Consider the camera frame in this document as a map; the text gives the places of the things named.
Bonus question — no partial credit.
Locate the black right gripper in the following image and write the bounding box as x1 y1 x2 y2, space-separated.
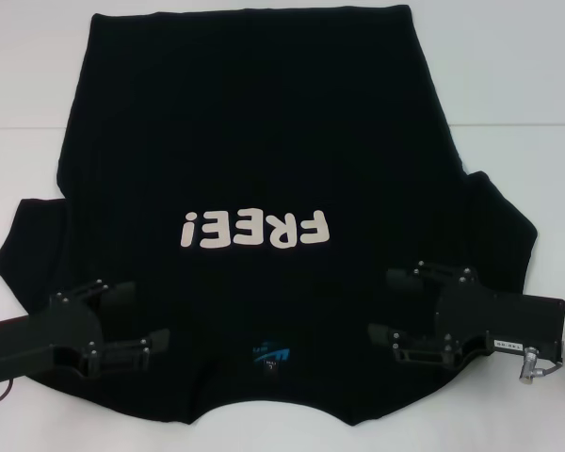
366 261 565 367

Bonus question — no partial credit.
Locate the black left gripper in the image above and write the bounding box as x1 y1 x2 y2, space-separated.
0 279 171 386

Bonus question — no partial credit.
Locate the black shirt with FREE print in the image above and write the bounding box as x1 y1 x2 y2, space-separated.
0 8 540 416

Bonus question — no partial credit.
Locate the right gripper cable with plugs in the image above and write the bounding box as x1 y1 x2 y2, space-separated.
515 350 565 390

